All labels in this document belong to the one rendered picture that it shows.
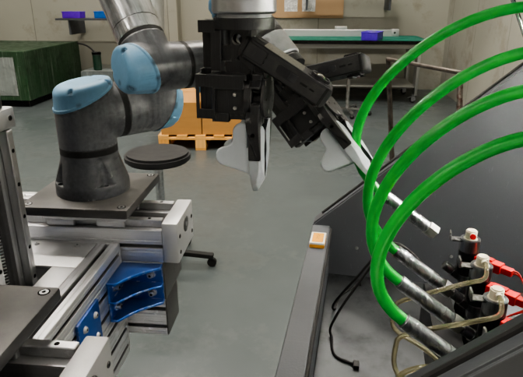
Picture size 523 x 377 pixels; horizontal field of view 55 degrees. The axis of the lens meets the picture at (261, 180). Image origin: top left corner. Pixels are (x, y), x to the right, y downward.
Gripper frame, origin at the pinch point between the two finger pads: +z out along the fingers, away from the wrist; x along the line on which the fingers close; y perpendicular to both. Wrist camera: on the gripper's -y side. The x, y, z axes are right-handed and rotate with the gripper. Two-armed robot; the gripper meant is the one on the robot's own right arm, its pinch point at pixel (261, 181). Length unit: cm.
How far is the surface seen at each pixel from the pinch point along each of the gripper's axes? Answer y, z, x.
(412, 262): -20.0, 11.3, -3.2
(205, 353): 46, 120, -109
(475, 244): -29.5, 11.4, -10.7
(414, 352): -24.1, 37.1, -18.2
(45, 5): 520, -9, -746
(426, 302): -21.2, 12.3, 4.9
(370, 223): -14.0, 2.6, 4.7
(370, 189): -13.8, 1.4, -3.3
